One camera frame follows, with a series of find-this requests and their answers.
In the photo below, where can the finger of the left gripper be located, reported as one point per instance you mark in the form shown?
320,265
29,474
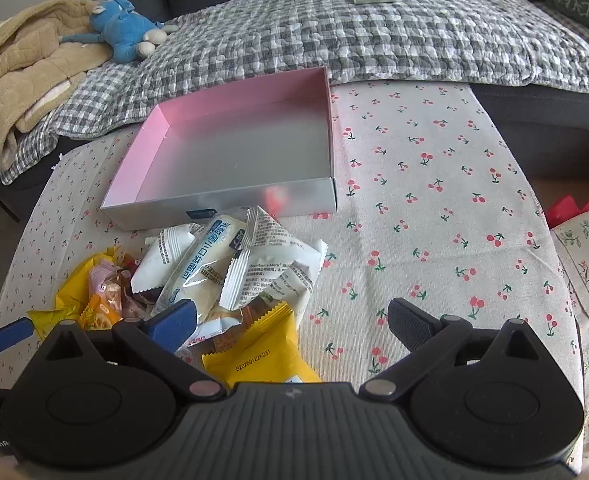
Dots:
15,332

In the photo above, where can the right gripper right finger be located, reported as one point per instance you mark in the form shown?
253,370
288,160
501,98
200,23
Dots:
433,344

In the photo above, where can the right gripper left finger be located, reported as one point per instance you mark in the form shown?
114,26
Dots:
151,345

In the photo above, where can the small orange snack pack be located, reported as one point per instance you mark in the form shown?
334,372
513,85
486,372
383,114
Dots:
100,313

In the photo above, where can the yellow crinkled snack bag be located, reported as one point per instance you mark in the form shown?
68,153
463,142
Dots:
71,299

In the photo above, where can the pink wafer snack pack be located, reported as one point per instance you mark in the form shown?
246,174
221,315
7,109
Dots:
108,282

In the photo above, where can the clear blue cream sandwich pack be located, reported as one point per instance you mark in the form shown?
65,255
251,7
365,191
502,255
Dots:
200,274

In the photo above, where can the white text snack packet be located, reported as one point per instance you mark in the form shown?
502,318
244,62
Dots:
163,253

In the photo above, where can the large yellow snack pack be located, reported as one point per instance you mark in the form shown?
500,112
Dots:
266,352

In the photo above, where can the white triangular snack packet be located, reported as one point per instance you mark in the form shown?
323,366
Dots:
272,265

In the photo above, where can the cherry print tablecloth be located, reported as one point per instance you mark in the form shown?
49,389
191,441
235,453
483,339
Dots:
432,207

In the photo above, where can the pink cardboard box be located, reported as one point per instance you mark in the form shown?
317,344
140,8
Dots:
264,141

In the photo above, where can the beige fleece jacket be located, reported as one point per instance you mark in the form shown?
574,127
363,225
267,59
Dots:
37,70

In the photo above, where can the blue plush toy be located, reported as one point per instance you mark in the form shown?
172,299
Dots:
130,35

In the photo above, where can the grey checked quilt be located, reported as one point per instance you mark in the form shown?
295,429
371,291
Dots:
529,67

